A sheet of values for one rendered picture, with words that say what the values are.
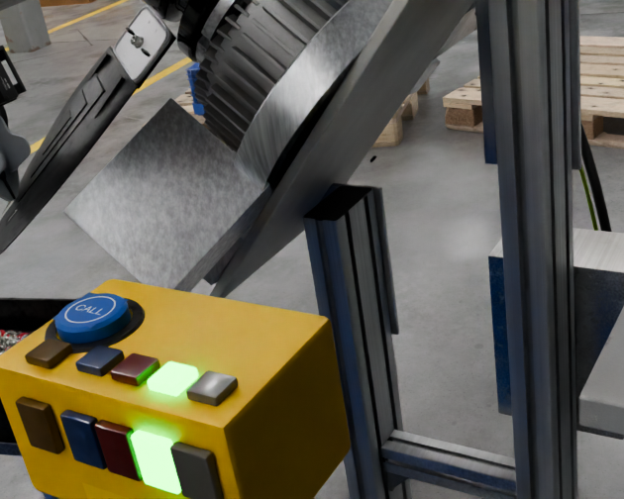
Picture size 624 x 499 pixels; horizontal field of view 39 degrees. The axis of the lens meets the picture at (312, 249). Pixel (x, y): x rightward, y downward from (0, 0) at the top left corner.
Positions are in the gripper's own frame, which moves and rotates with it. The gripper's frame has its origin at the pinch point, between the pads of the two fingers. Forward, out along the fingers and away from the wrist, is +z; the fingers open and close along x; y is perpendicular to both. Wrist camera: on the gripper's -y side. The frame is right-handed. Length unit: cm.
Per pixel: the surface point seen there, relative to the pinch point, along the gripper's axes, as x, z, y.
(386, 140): 254, 66, -115
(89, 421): -35, 7, 49
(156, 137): 1.9, 0.2, 23.4
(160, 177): 0.0, 3.7, 23.6
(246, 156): 3.0, 4.8, 31.9
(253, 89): 4.9, -0.5, 34.3
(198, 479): -35, 11, 55
